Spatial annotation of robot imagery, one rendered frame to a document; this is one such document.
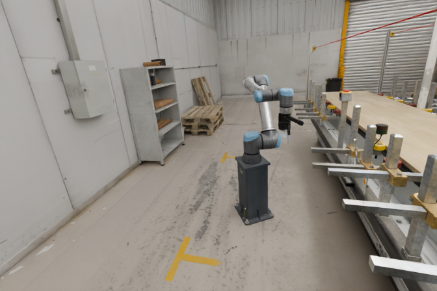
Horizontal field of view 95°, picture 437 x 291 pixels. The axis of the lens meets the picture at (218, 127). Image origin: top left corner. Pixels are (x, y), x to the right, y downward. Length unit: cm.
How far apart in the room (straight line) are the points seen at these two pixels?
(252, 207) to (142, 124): 207
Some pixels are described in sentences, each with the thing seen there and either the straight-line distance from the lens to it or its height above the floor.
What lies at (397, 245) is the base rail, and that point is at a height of 70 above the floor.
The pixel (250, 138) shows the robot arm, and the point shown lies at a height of 85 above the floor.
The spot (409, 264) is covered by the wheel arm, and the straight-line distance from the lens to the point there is 82.
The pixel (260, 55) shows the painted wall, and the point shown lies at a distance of 900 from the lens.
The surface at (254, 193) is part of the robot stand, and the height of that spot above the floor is 31.
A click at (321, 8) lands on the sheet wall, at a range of 934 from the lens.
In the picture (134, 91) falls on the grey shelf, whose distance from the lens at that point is 326.
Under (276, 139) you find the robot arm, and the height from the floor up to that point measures 82.
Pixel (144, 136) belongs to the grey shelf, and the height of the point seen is 50.
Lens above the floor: 150
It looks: 17 degrees down
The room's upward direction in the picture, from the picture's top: 5 degrees counter-clockwise
